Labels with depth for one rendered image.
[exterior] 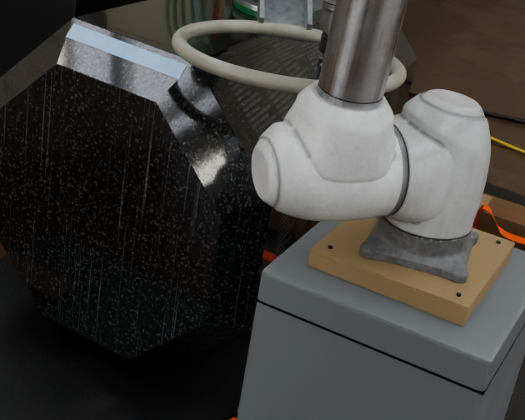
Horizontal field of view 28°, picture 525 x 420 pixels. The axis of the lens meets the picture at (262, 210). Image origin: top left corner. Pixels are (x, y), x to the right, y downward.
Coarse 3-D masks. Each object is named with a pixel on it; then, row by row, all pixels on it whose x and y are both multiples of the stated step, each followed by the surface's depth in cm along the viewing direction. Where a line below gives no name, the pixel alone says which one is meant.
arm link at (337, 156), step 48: (336, 0) 150; (384, 0) 144; (336, 48) 150; (384, 48) 149; (336, 96) 153; (288, 144) 155; (336, 144) 153; (384, 144) 156; (288, 192) 156; (336, 192) 156; (384, 192) 160
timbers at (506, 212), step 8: (496, 200) 375; (504, 200) 376; (496, 208) 369; (504, 208) 370; (512, 208) 371; (520, 208) 372; (488, 216) 365; (496, 216) 364; (504, 216) 364; (512, 216) 365; (520, 216) 366; (480, 224) 367; (488, 224) 366; (496, 224) 365; (504, 224) 363; (512, 224) 362; (520, 224) 361; (488, 232) 367; (496, 232) 366; (512, 232) 363; (520, 232) 362; (520, 248) 364
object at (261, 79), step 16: (176, 32) 215; (192, 32) 221; (208, 32) 228; (224, 32) 232; (240, 32) 235; (256, 32) 236; (272, 32) 237; (288, 32) 237; (304, 32) 237; (320, 32) 236; (176, 48) 208; (192, 48) 204; (192, 64) 203; (208, 64) 199; (224, 64) 197; (400, 64) 217; (240, 80) 196; (256, 80) 195; (272, 80) 194; (288, 80) 194; (304, 80) 195; (400, 80) 208
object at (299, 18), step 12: (264, 0) 240; (276, 0) 249; (288, 0) 250; (300, 0) 250; (264, 12) 236; (276, 12) 245; (288, 12) 246; (300, 12) 246; (300, 24) 243; (264, 36) 238; (276, 36) 238
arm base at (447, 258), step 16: (384, 224) 174; (368, 240) 174; (384, 240) 174; (400, 240) 171; (416, 240) 170; (432, 240) 169; (448, 240) 170; (464, 240) 172; (368, 256) 172; (384, 256) 172; (400, 256) 171; (416, 256) 171; (432, 256) 170; (448, 256) 171; (464, 256) 173; (432, 272) 170; (448, 272) 169; (464, 272) 169
